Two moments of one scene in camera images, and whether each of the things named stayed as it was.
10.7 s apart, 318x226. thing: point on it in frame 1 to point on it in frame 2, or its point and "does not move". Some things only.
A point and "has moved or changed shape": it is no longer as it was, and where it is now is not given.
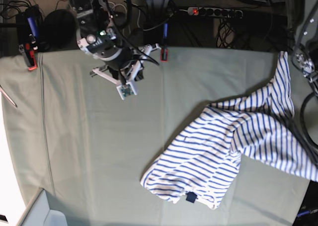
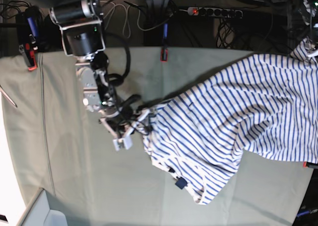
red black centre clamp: [164, 55] does not move
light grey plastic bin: [38, 213] does not move
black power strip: [214, 12] does not move
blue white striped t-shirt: [199, 162] has moved or changed shape
